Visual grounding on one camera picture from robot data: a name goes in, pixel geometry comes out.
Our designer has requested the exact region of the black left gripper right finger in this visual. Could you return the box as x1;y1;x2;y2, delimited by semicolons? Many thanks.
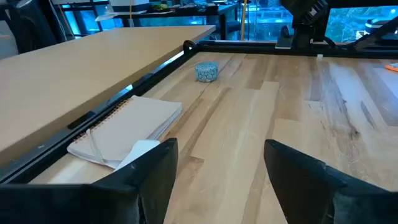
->
264;139;398;224

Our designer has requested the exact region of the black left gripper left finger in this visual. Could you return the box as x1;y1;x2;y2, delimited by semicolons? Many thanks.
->
0;138;179;224

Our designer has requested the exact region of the beige spiral notebook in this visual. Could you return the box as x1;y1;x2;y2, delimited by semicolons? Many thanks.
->
67;95;183;169

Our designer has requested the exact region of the tan wooden desk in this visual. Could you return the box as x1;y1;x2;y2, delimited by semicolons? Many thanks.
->
0;25;216;167

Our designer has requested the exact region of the blue patterned round tin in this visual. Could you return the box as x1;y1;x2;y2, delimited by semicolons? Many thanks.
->
194;61;220;83

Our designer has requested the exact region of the black office chair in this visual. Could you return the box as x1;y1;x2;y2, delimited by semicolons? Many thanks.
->
5;0;60;54

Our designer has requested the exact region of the yellow cable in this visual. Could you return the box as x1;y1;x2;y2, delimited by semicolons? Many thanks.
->
240;0;249;41

